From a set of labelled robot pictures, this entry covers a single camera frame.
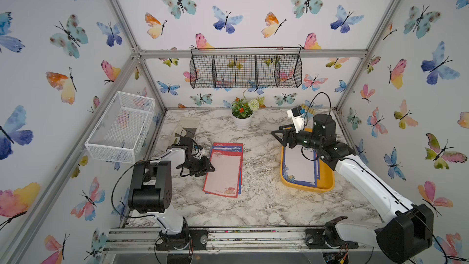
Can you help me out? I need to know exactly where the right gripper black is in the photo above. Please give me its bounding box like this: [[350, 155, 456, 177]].
[[272, 123, 325, 154]]

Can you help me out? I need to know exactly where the red pink stationery paper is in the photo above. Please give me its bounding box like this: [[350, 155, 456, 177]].
[[213, 143, 244, 147], [203, 150, 241, 198]]

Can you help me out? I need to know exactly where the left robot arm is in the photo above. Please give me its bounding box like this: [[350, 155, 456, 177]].
[[127, 146, 215, 251]]

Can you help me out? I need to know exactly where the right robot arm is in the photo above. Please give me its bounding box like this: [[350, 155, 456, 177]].
[[271, 110, 434, 264]]

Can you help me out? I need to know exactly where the blue stationery paper stack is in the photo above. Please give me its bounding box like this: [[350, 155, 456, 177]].
[[281, 146, 320, 188]]

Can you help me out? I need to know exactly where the yellow storage tray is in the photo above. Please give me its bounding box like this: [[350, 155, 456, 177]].
[[280, 128, 336, 193]]

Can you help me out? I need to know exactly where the blue dustpan brush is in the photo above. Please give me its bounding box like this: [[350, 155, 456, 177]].
[[300, 102, 323, 117]]

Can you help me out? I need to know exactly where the potted flower plant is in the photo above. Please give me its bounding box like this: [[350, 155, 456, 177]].
[[231, 90, 265, 130]]

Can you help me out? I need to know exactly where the beige work glove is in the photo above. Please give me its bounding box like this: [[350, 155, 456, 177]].
[[169, 117, 200, 145]]

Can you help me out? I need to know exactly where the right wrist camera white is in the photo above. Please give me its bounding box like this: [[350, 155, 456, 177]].
[[287, 106, 307, 133]]

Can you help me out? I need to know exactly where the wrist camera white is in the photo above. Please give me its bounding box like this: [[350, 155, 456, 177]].
[[287, 106, 307, 133], [194, 145, 203, 158]]

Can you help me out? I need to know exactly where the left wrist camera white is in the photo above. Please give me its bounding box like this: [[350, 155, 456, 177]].
[[194, 145, 203, 158]]

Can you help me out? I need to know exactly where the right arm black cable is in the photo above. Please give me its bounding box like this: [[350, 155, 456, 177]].
[[300, 91, 449, 264]]

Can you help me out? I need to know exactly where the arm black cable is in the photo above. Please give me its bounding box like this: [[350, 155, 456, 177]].
[[110, 128, 200, 215], [300, 91, 449, 264]]

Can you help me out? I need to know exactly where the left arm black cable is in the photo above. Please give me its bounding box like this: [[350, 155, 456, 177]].
[[110, 128, 200, 215]]

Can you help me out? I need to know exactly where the black wire wall basket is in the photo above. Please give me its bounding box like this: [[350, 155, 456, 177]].
[[186, 46, 303, 89]]

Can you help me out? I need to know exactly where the white mesh wall basket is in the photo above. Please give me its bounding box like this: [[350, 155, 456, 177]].
[[85, 91, 155, 164]]

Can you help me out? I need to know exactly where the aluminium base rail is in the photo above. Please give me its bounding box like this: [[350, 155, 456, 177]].
[[104, 226, 371, 254]]

